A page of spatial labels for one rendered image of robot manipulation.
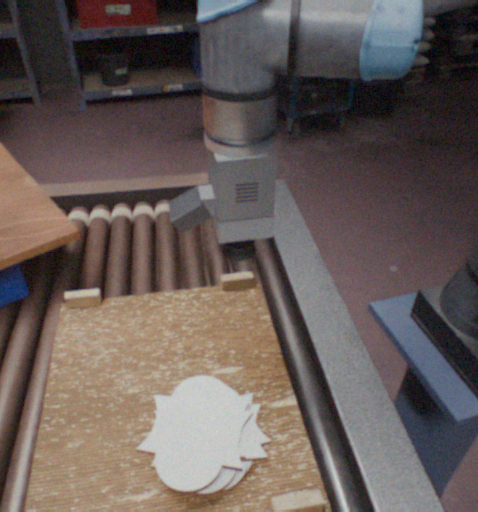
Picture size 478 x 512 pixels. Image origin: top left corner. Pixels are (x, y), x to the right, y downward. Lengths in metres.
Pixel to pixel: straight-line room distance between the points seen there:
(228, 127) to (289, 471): 0.41
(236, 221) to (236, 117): 0.12
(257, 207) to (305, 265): 0.43
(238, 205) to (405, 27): 0.22
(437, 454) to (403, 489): 0.42
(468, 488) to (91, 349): 1.37
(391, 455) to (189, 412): 0.27
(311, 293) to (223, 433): 0.36
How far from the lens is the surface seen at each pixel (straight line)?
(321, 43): 0.42
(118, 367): 0.72
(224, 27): 0.43
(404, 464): 0.67
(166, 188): 1.10
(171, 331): 0.75
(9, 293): 0.89
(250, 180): 0.48
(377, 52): 0.43
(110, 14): 4.41
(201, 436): 0.59
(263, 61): 0.43
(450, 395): 0.82
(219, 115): 0.45
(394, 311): 0.92
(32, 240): 0.83
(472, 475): 1.82
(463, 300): 0.81
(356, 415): 0.70
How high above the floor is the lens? 1.48
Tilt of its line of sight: 38 degrees down
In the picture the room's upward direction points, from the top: straight up
